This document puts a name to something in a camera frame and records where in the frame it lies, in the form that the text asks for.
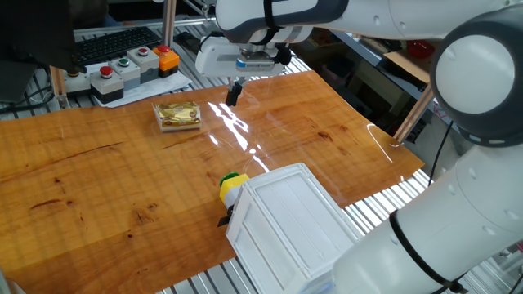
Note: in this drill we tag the aluminium frame post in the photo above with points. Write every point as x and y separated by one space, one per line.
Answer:
412 118
168 22

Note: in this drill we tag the yellow box with green button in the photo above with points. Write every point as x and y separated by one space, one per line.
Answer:
233 184

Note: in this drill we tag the black computer keyboard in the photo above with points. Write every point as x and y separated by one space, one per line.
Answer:
116 44

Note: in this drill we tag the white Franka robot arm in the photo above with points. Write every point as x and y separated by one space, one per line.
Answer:
449 228

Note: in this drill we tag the grey black box red button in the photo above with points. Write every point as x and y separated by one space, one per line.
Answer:
107 86

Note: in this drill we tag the white paper sheet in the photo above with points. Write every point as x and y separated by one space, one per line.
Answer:
163 87

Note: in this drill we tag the white plastic crate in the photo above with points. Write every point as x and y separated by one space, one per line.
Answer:
286 228

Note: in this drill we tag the orange box red button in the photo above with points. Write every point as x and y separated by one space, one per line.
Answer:
167 61

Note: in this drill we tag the black monitor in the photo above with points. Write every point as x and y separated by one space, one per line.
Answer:
32 32

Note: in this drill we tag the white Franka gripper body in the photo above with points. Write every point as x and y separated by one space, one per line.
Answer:
216 61

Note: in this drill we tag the gold foil snack packet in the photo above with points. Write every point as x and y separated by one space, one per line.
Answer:
177 115

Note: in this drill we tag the wood pattern table mat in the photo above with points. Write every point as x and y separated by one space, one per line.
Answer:
102 183

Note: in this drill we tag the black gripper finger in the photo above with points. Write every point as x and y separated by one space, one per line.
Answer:
231 97
239 86

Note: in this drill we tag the wooden frame strip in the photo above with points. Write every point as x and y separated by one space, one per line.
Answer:
58 85

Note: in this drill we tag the red round object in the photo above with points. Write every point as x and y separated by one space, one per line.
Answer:
421 49

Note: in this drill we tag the grey box small red button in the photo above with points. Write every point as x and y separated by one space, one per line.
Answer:
145 63

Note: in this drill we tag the white box brown button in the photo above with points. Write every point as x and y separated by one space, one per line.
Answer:
77 83

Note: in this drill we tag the grey box green button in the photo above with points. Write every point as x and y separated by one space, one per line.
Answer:
127 73

